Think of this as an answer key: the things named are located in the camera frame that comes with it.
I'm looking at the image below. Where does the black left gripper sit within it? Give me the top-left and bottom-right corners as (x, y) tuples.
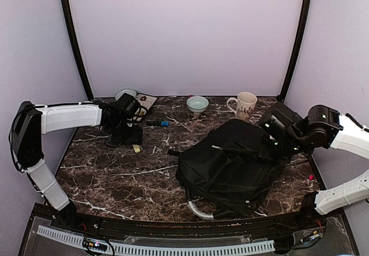
(107, 119), (142, 145)

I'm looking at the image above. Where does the yellow highlighter pen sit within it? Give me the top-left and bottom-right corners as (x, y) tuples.
(132, 145), (142, 153)

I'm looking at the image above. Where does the blue capped black marker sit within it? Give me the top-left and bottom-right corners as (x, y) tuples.
(146, 121), (170, 127)

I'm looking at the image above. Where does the black student backpack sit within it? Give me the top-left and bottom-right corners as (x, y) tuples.
(168, 119), (285, 220)

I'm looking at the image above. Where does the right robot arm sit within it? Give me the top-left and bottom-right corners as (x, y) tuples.
(258, 102), (368, 229)

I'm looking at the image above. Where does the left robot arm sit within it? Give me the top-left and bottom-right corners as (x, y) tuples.
(8, 93), (148, 231)

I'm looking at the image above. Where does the floral square plate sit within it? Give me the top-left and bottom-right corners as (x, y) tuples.
(135, 93), (157, 119)

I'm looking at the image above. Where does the pale green bowl on plate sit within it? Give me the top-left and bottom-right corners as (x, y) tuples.
(115, 89), (137, 101)

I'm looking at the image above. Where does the cream floral mug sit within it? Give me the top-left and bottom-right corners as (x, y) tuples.
(226, 92), (258, 122)

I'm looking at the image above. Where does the pale green bowl centre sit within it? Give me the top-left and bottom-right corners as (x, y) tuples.
(186, 96), (209, 115)

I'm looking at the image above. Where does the white slotted cable duct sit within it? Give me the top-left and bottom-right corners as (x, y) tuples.
(36, 225), (275, 255)

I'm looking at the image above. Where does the black left frame post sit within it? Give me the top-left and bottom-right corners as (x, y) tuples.
(61, 0), (94, 100)

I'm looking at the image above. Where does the black frame post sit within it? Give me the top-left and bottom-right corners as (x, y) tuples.
(277, 0), (311, 103)
(61, 0), (94, 100)

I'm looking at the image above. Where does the black right frame post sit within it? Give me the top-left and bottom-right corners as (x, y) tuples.
(277, 0), (311, 103)

